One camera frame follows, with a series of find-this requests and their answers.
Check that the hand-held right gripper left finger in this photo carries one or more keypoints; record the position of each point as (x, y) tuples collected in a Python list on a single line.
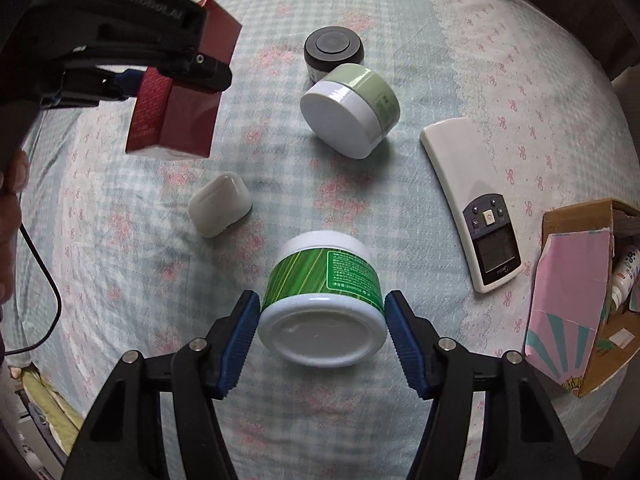
[(239, 340)]

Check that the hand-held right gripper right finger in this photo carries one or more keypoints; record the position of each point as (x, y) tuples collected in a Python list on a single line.
[(407, 345)]

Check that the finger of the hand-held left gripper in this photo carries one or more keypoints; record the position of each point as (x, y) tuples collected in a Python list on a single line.
[(117, 85), (197, 67)]

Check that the red cardboard box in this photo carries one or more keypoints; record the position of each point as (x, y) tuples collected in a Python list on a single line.
[(175, 105)]

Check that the dark green striped jar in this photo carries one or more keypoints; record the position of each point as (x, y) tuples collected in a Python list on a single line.
[(322, 305)]

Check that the cardboard box pink flap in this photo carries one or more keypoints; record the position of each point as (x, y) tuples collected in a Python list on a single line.
[(595, 310)]

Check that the person's left hand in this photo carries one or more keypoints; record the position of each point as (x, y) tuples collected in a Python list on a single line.
[(11, 220)]

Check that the black round jar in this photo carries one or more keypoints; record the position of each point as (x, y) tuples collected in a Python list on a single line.
[(332, 52)]

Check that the white earbuds case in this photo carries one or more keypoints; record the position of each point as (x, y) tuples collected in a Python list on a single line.
[(219, 204)]

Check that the white remote control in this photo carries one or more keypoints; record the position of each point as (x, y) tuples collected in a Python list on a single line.
[(470, 200)]

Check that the light green cream jar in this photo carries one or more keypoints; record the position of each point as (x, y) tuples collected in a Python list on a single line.
[(350, 110)]

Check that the pink paper package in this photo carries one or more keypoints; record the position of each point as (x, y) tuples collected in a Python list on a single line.
[(565, 305)]

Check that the checkered floral bedsheet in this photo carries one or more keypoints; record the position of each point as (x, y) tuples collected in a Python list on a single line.
[(320, 195)]

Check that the white tube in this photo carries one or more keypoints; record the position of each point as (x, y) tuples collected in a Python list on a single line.
[(625, 280)]

